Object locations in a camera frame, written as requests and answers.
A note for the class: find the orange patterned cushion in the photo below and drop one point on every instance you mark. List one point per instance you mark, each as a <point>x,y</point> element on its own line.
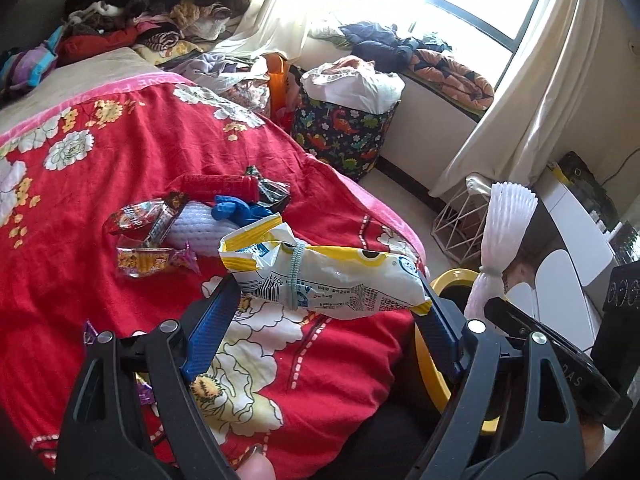
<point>455,77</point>

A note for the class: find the white chair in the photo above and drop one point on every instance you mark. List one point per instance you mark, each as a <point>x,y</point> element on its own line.
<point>560,280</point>

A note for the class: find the navy jacket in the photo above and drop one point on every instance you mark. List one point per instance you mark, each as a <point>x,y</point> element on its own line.
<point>385,40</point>

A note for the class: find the red tube package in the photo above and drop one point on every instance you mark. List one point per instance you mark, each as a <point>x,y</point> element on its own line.
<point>215,186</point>

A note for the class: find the lavender cloth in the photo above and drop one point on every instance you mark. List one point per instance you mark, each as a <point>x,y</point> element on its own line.
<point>215,67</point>

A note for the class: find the white pleated cloth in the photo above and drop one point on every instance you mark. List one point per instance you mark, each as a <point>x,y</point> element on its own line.
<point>505,220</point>

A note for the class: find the brown patterned blanket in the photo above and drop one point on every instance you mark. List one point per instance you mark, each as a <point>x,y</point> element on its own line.
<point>165,42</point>

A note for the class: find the person's left hand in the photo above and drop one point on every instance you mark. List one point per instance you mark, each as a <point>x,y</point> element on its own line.
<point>256,467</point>

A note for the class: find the blue rubber glove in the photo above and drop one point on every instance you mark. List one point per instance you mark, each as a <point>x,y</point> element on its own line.
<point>235,210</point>

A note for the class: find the brown chocolate bar wrapper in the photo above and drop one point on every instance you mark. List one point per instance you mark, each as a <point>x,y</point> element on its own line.
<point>132,217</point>

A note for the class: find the yellow and white snack bag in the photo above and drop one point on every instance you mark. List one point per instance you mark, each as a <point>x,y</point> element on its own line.
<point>350,280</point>

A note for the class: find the orange bag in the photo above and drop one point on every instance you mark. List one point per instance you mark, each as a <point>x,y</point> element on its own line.
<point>276,85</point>

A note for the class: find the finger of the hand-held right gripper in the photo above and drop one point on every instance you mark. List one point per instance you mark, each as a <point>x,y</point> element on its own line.
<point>505,317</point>

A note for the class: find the dark crumpled foil wrapper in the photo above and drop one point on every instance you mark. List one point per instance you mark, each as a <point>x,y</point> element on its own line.
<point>272,195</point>

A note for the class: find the beige bed cover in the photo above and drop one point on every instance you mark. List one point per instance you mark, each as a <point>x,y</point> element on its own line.
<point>75,80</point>

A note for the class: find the red floral blanket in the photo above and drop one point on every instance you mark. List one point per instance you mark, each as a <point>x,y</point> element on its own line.
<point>100,310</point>

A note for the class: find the striped colourful cloth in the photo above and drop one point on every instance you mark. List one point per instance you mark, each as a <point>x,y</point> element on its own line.
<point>27,67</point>

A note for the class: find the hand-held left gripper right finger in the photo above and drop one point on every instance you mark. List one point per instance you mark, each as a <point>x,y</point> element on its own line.
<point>439,332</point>

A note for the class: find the red garment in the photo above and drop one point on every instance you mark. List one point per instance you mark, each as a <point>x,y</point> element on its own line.
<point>95,42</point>

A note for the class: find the orange snack wrapper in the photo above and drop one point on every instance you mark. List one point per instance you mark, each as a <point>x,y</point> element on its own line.
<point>150,260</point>

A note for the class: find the cream curtain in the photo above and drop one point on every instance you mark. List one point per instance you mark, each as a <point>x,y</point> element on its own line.
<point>270,5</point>
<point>540,75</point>

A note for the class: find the white knitted cloth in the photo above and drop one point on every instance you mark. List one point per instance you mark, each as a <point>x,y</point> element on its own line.
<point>200,230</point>

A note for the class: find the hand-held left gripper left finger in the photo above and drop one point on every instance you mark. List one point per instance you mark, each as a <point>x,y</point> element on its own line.
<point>207,332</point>

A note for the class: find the black device on desk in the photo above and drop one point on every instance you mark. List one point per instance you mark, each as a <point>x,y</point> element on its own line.
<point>587,185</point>

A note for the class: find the white desk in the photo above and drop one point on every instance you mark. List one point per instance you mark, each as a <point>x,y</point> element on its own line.
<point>580,225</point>

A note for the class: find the yellow-rimmed trash bin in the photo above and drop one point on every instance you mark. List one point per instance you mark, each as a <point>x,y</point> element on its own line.
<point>452,275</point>

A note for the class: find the dinosaur print fabric basket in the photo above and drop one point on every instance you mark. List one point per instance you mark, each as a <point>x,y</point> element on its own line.
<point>345,135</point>

